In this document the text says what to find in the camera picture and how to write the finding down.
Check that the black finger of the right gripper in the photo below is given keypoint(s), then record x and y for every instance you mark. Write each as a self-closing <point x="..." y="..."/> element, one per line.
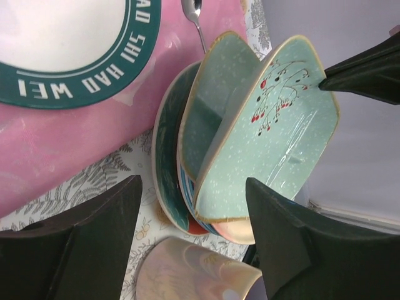
<point x="373" y="73"/>

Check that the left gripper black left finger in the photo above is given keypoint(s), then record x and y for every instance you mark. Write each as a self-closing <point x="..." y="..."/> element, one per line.
<point x="81" y="253"/>

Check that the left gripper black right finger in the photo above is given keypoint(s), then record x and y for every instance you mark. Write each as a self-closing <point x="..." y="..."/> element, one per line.
<point x="305" y="255"/>

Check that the pink cream round plate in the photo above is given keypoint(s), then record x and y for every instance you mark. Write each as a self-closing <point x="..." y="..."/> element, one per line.
<point x="239" y="232"/>

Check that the mint divided tray red berries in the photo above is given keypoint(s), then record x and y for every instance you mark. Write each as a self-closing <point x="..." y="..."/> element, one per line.
<point x="276" y="126"/>

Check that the floral table mat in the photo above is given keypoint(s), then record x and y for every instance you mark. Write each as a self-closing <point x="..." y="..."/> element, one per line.
<point x="78" y="80"/>

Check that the stack of coloured plates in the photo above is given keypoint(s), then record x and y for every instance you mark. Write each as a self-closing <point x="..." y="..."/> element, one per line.
<point x="163" y="153"/>

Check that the pink cloth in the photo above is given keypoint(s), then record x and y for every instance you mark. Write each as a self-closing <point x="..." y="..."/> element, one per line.
<point x="40" y="149"/>

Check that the small silver spoon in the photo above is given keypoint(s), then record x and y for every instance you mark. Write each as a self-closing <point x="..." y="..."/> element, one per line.
<point x="192" y="10"/>

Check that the round plate dark green rim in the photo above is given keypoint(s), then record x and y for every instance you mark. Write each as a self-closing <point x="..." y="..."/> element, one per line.
<point x="70" y="54"/>

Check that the iridescent mug pink handle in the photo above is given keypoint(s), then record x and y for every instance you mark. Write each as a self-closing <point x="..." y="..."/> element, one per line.
<point x="177" y="269"/>

